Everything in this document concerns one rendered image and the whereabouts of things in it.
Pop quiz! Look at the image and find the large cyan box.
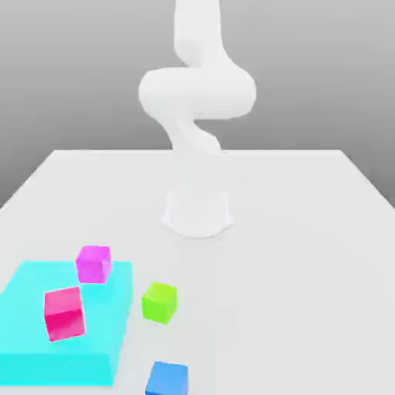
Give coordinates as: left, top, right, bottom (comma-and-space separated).
0, 261, 134, 387

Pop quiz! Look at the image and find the small magenta cube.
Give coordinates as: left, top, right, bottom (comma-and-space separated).
75, 245, 113, 285

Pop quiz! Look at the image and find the small green cube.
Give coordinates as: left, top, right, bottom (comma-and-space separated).
141, 281, 178, 326

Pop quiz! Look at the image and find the small blue cube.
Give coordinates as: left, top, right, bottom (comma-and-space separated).
144, 361, 190, 395

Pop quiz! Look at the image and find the small pink cube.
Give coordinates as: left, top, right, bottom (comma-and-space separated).
43, 286, 86, 343

